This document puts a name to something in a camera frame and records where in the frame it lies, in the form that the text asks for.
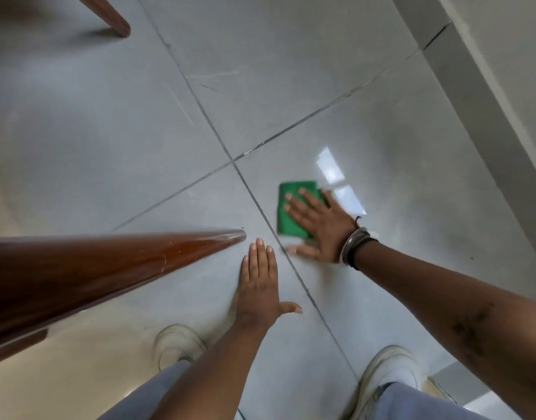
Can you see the person's right hand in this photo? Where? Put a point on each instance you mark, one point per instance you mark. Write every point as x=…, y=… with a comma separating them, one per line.
x=327, y=229

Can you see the person's left hand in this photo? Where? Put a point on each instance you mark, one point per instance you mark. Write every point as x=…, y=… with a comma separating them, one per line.
x=259, y=297

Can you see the person's right middle finger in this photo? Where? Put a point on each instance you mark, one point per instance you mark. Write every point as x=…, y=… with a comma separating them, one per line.
x=300, y=205

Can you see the person's left little finger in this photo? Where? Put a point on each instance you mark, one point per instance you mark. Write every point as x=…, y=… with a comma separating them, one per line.
x=245, y=270

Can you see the person's right thumb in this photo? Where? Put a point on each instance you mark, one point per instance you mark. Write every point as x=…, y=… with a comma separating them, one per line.
x=303, y=251

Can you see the person's left middle finger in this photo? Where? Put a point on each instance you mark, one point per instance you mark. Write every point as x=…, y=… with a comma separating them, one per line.
x=261, y=258

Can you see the person's right little finger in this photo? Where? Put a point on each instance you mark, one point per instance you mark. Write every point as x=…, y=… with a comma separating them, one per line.
x=331, y=199

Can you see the person's left thumb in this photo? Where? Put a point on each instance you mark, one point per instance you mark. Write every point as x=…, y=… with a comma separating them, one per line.
x=291, y=308

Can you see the green cleaning cloth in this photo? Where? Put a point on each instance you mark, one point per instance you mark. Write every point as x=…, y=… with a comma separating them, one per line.
x=294, y=212

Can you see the person's left forearm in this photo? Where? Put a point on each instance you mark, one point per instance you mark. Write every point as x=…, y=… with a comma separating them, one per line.
x=215, y=371

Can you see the person's right forearm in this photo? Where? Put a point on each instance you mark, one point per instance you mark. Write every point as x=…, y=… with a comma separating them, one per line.
x=447, y=310

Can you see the silver metal bangle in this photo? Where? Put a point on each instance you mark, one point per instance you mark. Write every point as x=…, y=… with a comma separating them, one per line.
x=350, y=244

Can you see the black wrist band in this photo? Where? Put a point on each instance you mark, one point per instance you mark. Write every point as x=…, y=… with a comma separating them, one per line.
x=357, y=251

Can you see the white left shoe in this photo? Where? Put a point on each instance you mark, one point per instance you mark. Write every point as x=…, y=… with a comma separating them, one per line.
x=176, y=343

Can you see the white shoe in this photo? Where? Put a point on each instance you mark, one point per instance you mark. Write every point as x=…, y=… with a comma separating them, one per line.
x=388, y=367
x=176, y=343

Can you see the white right shoe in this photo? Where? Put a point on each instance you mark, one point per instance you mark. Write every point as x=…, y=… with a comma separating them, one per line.
x=388, y=367

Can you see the thick brown wooden furniture leg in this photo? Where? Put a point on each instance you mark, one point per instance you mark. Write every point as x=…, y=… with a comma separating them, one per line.
x=84, y=275

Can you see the grey trousers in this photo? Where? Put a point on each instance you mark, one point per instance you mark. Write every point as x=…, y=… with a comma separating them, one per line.
x=136, y=400

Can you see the thin brown wooden furniture leg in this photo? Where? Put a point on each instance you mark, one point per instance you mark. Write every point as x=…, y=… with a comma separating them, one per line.
x=112, y=17

